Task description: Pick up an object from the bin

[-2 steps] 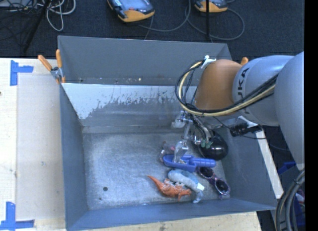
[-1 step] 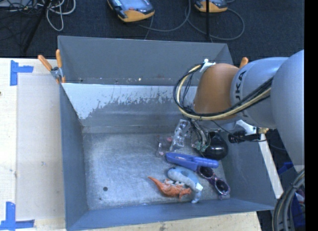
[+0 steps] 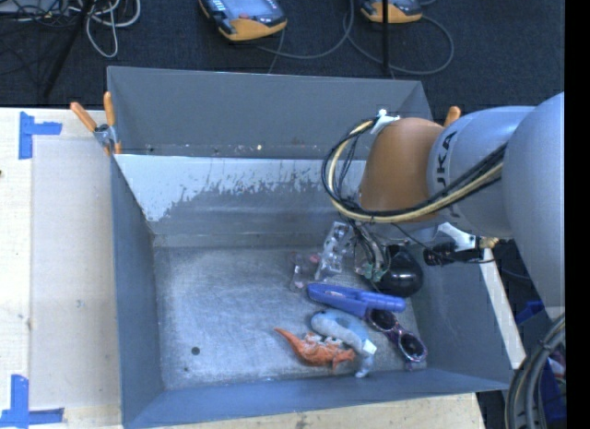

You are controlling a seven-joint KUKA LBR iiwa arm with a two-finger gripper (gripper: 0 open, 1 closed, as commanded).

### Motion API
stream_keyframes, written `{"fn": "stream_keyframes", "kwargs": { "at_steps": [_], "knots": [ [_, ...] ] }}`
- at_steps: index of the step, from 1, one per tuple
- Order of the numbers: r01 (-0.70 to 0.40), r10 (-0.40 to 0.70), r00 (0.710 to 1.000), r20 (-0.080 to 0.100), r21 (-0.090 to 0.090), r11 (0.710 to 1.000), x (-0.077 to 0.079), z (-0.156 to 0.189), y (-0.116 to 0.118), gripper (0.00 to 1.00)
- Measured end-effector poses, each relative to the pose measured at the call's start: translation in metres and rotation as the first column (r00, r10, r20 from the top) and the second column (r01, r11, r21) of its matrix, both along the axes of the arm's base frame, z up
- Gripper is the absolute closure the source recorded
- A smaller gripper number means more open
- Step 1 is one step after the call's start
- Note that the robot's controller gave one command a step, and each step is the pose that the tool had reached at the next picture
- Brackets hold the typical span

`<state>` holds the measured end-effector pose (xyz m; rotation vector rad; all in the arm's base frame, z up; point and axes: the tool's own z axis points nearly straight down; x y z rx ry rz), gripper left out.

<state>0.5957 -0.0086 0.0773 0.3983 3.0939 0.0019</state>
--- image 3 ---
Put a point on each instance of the grey metal bin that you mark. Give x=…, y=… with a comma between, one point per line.
x=230, y=307

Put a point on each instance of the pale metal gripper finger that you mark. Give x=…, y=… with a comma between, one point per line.
x=330, y=263
x=340, y=235

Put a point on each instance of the grey-blue toy sea animal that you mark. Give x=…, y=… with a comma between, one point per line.
x=342, y=328

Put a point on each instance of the blue plastic clip tool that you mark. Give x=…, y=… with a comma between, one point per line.
x=350, y=299

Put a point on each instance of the orange toy dinosaur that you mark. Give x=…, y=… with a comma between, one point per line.
x=318, y=349

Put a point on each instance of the black cylinder on white bracket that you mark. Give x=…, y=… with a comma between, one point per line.
x=451, y=253

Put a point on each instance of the black rounded object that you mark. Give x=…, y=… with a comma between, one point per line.
x=402, y=275

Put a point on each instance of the purple sunglasses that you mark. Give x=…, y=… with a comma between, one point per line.
x=400, y=335

